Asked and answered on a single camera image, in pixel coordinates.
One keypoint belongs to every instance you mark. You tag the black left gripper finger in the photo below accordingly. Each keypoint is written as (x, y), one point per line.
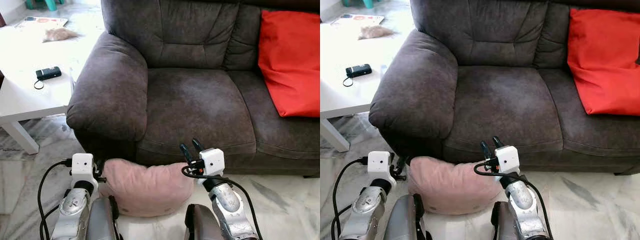
(100, 163)
(403, 162)

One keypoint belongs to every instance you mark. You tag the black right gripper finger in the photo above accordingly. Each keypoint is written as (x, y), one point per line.
(497, 142)
(197, 145)
(485, 150)
(185, 152)

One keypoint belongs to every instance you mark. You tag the pink cat face pillow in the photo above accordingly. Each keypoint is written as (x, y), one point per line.
(452, 185)
(145, 187)

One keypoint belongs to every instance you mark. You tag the dark grey fabric sofa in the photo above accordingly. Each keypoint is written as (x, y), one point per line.
(500, 105)
(195, 105)

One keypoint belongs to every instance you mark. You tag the red rectangular pillow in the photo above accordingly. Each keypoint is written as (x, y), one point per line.
(292, 65)
(605, 62)

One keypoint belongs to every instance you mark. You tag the grey left robot leg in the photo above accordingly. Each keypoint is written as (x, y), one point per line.
(102, 222)
(405, 220)

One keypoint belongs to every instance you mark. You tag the grey robot leg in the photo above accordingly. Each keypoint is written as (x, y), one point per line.
(202, 225)
(505, 225)
(405, 220)
(102, 222)

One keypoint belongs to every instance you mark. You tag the grey right robot leg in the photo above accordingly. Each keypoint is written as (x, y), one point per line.
(505, 225)
(202, 225)

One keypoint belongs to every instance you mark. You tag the white coffee table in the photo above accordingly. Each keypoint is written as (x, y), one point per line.
(340, 95)
(25, 97)

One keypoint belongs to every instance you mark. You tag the tan furry clump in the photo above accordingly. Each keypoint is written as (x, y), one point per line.
(60, 35)
(375, 32)

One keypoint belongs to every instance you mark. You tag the colourful printed play mat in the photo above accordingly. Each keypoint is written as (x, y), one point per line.
(42, 22)
(357, 19)

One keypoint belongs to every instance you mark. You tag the teal plastic stool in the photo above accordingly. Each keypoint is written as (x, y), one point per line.
(50, 4)
(367, 3)

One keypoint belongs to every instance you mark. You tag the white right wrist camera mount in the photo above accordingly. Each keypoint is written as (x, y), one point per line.
(508, 158)
(213, 161)

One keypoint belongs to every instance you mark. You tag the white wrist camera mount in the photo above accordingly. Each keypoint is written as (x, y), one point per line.
(82, 165)
(213, 161)
(379, 163)
(508, 158)

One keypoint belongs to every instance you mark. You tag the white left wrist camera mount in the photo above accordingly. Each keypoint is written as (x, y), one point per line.
(379, 163)
(82, 165)

